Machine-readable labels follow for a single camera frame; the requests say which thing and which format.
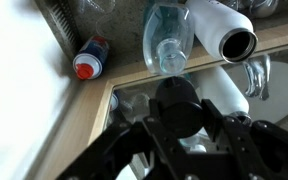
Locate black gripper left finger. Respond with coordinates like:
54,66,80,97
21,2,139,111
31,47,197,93
148,99,169,150

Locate black bottle cap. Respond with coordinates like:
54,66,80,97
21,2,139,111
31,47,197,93
155,77,202,138

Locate white steel water bottle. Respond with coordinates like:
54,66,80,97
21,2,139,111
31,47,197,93
185,0,258,63

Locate clear mouthwash bottle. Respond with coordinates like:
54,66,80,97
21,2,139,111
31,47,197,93
143,0,194,75

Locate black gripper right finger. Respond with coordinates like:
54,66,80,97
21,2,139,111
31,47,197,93
201,99,223,142

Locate chrome faucet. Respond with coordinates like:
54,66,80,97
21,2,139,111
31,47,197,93
243,54,271,101

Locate red white blue spray can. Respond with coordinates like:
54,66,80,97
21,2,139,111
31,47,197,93
73,36,109,80

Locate wooden framed mirror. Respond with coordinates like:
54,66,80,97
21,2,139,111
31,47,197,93
33,19,288,180

